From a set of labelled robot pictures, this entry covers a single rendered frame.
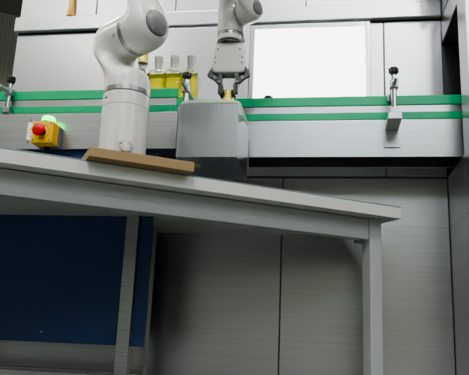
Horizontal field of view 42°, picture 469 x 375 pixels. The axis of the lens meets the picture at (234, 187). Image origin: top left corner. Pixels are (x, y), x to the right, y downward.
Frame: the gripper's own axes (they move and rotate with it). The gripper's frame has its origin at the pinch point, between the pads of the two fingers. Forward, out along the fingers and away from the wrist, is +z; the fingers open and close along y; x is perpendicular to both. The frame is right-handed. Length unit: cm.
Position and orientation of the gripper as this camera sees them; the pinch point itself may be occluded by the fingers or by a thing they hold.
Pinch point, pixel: (228, 90)
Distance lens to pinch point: 192.2
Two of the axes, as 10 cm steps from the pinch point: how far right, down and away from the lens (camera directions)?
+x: -1.1, -2.4, -9.6
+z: -0.4, 9.7, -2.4
